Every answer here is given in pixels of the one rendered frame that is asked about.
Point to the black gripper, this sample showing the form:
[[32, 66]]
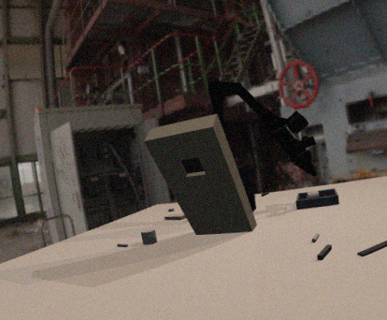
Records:
[[299, 158]]

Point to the dark grey flat bar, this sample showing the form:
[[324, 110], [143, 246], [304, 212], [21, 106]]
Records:
[[373, 249]]

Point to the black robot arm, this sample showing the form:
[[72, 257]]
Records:
[[296, 122]]

